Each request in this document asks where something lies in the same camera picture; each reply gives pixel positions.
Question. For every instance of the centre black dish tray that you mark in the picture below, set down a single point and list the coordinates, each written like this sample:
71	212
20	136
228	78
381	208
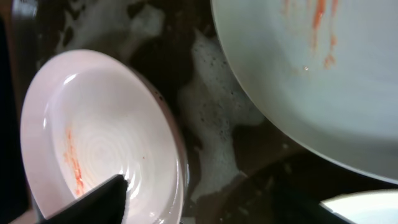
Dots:
237	158

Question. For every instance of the rear white plate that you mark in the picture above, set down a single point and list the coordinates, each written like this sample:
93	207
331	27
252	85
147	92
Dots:
376	206

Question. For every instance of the pink-white plate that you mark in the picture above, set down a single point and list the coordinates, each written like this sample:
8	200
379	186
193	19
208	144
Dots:
87	117

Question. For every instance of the front white dirty plate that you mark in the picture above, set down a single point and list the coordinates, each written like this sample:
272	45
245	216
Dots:
323	72

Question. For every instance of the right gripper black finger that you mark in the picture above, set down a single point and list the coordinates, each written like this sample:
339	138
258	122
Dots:
105	204

